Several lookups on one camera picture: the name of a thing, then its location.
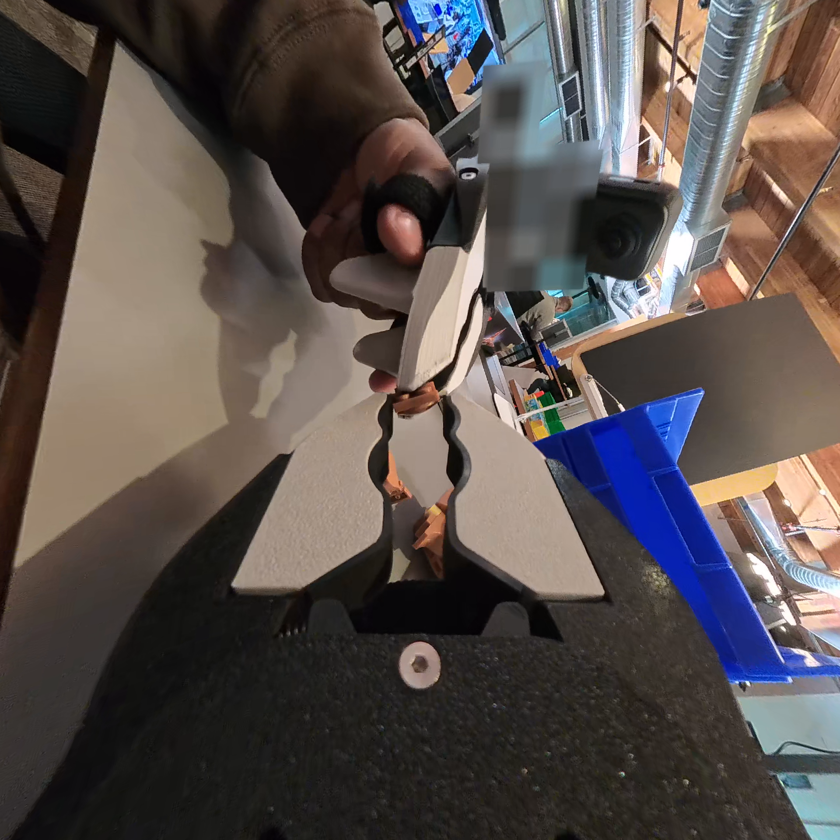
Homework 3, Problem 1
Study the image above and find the small orange brick assembly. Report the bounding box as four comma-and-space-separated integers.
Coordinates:
393, 385, 445, 417

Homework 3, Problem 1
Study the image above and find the grey desk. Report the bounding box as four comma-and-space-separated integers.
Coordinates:
0, 40, 421, 840

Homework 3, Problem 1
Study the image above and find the tan brown brick toy figure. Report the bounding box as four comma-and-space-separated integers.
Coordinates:
380, 478, 456, 581

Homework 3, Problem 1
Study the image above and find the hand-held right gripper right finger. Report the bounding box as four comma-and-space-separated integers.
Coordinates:
444, 393, 609, 603

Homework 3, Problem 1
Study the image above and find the person's left hand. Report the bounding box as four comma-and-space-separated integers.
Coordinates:
301, 119, 455, 396

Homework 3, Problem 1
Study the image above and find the black computer monitor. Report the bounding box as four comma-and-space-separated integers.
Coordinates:
401, 0, 506, 67

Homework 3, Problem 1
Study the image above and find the black board with wooden edge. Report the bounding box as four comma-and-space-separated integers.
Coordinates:
575, 290, 840, 506

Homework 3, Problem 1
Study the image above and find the person's left forearm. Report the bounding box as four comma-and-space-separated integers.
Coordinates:
46, 0, 434, 227

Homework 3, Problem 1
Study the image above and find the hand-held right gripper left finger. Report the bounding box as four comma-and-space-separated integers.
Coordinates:
230, 394, 393, 599

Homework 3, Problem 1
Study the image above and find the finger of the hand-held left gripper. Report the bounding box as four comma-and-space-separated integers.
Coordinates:
327, 210, 490, 395
352, 323, 410, 376

